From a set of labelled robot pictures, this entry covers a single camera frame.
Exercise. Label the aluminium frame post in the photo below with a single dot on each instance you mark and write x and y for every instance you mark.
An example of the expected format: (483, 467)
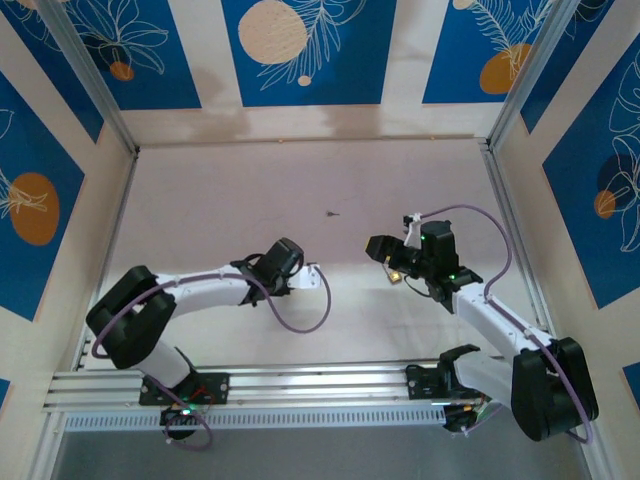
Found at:
(95, 85)
(530, 80)
(594, 467)
(47, 450)

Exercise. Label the brass padlock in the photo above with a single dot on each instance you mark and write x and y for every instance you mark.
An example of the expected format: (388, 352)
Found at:
(394, 277)

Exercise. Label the blue floral wall poster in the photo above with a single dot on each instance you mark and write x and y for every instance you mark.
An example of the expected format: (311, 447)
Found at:
(150, 85)
(50, 65)
(575, 60)
(632, 377)
(350, 75)
(580, 200)
(45, 150)
(450, 50)
(4, 392)

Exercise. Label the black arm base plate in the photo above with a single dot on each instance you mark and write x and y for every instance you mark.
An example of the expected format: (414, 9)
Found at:
(217, 387)
(422, 382)

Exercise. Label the aluminium mounting rail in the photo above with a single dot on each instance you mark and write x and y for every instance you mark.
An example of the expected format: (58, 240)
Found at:
(325, 385)

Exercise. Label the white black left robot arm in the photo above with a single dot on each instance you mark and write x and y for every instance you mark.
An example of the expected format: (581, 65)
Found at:
(200, 295)

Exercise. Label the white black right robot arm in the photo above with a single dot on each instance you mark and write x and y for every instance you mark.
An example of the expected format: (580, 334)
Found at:
(500, 320)

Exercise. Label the aluminium table side rail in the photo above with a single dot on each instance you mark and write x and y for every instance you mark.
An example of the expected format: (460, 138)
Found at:
(116, 225)
(497, 175)

